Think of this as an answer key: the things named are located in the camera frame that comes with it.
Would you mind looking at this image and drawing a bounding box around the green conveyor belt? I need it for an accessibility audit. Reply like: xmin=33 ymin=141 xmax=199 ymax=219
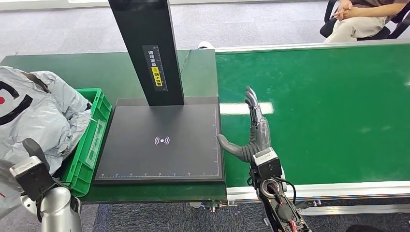
xmin=215 ymin=39 xmax=410 ymax=218

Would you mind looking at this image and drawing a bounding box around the grey package with red dot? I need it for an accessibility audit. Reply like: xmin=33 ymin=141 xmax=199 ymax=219
xmin=30 ymin=70 xmax=93 ymax=161

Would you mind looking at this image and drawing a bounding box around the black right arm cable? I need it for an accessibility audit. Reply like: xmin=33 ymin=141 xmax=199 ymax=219
xmin=275 ymin=177 xmax=297 ymax=204

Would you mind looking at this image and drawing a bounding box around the person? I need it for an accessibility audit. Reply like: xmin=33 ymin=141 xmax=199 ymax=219
xmin=323 ymin=0 xmax=410 ymax=44

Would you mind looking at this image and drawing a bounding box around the dark green table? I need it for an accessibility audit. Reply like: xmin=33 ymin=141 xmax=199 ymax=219
xmin=0 ymin=49 xmax=228 ymax=204

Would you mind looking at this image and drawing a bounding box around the grey package with red print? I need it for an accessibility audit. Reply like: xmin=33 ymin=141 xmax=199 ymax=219
xmin=0 ymin=65 xmax=70 ymax=221

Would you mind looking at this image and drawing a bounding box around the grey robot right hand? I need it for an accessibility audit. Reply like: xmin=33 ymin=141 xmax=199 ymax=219
xmin=217 ymin=85 xmax=272 ymax=163

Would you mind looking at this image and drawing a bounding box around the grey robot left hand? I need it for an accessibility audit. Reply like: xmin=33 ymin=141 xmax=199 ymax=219
xmin=22 ymin=137 xmax=51 ymax=172

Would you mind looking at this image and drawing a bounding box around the green plastic crate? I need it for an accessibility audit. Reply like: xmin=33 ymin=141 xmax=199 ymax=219
xmin=60 ymin=87 xmax=113 ymax=198

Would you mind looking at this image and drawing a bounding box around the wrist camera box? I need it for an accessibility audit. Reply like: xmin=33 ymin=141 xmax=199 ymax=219
xmin=252 ymin=147 xmax=283 ymax=190
xmin=9 ymin=156 xmax=63 ymax=202

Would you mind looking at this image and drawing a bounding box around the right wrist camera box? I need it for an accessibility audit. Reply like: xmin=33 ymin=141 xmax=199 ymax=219
xmin=252 ymin=147 xmax=283 ymax=190

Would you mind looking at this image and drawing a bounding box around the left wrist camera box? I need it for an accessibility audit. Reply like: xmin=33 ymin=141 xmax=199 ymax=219
xmin=9 ymin=156 xmax=63 ymax=202

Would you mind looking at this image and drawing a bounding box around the thin black table cable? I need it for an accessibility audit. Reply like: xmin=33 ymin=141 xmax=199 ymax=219
xmin=179 ymin=49 xmax=192 ymax=75

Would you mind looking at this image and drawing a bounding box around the black office chair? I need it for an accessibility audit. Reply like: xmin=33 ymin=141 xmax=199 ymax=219
xmin=319 ymin=0 xmax=410 ymax=41

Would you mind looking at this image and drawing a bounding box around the black inbound scanning machine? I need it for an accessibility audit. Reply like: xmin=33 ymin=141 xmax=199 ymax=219
xmin=92 ymin=0 xmax=225 ymax=187

